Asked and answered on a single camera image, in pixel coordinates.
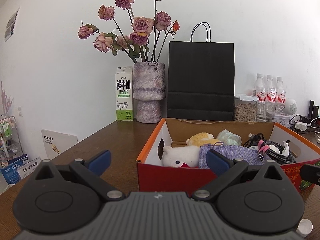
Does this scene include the translucent plastic bag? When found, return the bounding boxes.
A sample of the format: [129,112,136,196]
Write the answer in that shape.
[216,129,242,146]

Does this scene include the purple fabric pouch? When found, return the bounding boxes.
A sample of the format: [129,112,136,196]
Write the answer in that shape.
[198,144,270,169]

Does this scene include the thin black usb cable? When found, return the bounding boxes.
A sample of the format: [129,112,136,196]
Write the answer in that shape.
[242,132,266,149]

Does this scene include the white yellow plush alpaca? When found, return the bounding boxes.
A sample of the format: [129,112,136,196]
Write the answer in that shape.
[161,132,223,167]

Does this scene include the braided black cable coil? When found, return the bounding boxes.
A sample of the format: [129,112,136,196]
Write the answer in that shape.
[258,139,297,165]

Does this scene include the small white cap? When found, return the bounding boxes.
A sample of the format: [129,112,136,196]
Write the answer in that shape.
[296,218,313,238]

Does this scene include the red artificial rose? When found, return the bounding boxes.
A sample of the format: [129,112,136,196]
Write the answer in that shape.
[181,163,190,168]

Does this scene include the white power adapter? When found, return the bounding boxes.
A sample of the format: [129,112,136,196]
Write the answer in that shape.
[295,121,308,132]

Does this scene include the red orange cardboard box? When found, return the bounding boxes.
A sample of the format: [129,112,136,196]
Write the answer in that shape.
[136,118,319,194]

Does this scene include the clear container of seeds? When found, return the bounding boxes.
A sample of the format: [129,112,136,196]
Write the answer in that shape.
[234,95,258,122]

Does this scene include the white round speaker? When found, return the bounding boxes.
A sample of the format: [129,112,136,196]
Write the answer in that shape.
[283,98,297,115]

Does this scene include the right water bottle red label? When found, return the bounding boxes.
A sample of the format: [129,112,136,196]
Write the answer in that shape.
[276,77,286,114]

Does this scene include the water bottle red label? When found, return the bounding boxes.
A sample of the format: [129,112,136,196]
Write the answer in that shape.
[266,75,277,121]
[276,77,286,114]
[253,73,267,120]

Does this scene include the blue white boxes on floor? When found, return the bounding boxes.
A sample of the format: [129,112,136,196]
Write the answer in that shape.
[1,154,41,184]

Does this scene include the black paper shopping bag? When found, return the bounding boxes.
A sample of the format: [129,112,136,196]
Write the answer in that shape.
[167,22,235,121]

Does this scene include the left water bottle red label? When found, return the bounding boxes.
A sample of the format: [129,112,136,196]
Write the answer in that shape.
[253,73,267,120]

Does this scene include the middle water bottle red label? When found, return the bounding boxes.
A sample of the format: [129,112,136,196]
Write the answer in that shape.
[266,75,277,121]

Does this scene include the green white milk carton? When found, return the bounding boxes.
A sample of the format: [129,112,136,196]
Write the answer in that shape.
[115,66,133,121]

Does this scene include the purple textured vase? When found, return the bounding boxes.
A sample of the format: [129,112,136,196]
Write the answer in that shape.
[133,62,165,124]

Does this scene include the dried pink rose bouquet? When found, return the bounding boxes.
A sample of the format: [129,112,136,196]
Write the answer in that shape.
[77,0,180,63]

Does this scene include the white board leaning on wall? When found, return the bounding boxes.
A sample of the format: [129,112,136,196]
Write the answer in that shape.
[41,129,78,159]

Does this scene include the black devices by wall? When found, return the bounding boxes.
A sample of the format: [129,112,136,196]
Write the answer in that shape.
[308,100,319,119]

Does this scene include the metal wire shelf rack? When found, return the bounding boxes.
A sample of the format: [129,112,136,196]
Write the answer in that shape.
[0,115,24,168]

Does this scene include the wall poster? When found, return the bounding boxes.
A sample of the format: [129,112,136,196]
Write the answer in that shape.
[4,8,20,42]

